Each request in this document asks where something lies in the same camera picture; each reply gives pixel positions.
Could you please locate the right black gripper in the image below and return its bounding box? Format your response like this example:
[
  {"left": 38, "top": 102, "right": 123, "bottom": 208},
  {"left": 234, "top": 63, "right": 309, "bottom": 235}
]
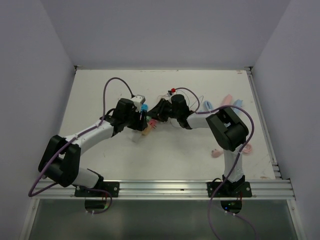
[{"left": 147, "top": 98, "right": 181, "bottom": 122}]

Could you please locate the cyan plug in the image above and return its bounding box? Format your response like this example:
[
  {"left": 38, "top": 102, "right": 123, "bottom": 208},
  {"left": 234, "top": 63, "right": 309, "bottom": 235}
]
[{"left": 140, "top": 104, "right": 148, "bottom": 119}]

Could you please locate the white plug cube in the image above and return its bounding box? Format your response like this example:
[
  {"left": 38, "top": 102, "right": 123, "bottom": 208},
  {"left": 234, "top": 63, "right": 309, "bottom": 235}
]
[{"left": 132, "top": 133, "right": 142, "bottom": 143}]

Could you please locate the tan plug cube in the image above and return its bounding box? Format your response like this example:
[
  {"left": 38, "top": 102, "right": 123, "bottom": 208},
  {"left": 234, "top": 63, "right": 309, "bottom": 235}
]
[{"left": 141, "top": 125, "right": 153, "bottom": 136}]

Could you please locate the hot pink plug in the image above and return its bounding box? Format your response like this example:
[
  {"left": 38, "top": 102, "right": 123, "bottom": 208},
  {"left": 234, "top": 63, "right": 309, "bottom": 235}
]
[{"left": 149, "top": 119, "right": 158, "bottom": 129}]

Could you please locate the pink power strip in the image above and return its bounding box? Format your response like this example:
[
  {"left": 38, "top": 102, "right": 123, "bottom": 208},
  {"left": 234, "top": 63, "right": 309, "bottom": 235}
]
[{"left": 221, "top": 94, "right": 233, "bottom": 106}]

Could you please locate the blue power strip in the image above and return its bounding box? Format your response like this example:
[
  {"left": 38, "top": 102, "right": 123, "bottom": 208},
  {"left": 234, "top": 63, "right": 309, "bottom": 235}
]
[{"left": 233, "top": 99, "right": 243, "bottom": 108}]

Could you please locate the pink power strip cord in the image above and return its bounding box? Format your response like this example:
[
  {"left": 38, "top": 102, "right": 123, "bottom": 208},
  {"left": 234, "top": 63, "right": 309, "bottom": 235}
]
[{"left": 211, "top": 143, "right": 254, "bottom": 159}]

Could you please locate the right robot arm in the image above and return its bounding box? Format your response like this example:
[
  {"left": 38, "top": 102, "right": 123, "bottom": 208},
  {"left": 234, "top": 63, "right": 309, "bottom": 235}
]
[{"left": 147, "top": 94, "right": 249, "bottom": 197}]

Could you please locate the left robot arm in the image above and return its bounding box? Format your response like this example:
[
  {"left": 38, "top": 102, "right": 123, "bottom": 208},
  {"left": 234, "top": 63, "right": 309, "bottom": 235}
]
[{"left": 38, "top": 95, "right": 147, "bottom": 197}]

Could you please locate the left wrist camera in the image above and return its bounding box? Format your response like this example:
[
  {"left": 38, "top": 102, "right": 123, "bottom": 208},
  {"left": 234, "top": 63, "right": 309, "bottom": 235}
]
[{"left": 130, "top": 95, "right": 146, "bottom": 112}]

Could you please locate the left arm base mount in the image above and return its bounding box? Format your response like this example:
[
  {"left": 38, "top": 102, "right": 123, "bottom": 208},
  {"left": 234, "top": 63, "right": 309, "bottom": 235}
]
[{"left": 74, "top": 181, "right": 120, "bottom": 198}]

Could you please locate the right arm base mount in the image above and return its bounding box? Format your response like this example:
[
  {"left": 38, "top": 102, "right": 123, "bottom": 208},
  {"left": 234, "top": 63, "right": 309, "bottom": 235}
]
[{"left": 206, "top": 176, "right": 253, "bottom": 198}]

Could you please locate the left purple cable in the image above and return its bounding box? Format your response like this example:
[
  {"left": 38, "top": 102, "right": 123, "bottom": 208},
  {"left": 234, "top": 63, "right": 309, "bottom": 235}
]
[{"left": 27, "top": 77, "right": 135, "bottom": 197}]

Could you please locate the aluminium front rail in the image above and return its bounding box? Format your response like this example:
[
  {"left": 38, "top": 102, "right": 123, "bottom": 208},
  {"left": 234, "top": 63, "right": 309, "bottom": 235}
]
[{"left": 33, "top": 179, "right": 295, "bottom": 200}]

